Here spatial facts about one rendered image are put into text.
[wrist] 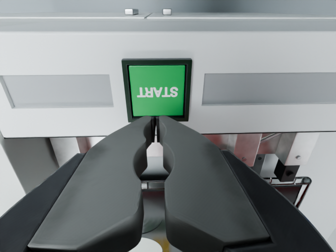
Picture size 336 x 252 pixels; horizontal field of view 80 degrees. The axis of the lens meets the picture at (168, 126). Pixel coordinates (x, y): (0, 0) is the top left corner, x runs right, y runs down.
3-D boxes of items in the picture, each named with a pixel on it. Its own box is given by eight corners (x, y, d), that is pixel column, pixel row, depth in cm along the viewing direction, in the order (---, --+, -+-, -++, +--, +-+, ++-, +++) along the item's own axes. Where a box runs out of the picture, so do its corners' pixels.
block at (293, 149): (295, 153, 32) (307, 166, 30) (274, 154, 32) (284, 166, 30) (313, 108, 28) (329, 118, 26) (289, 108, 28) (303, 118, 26)
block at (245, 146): (246, 154, 32) (253, 167, 29) (225, 155, 32) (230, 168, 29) (257, 109, 28) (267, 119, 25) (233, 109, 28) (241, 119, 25)
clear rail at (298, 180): (306, 180, 34) (312, 186, 33) (81, 187, 33) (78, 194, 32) (309, 174, 34) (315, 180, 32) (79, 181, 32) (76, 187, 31)
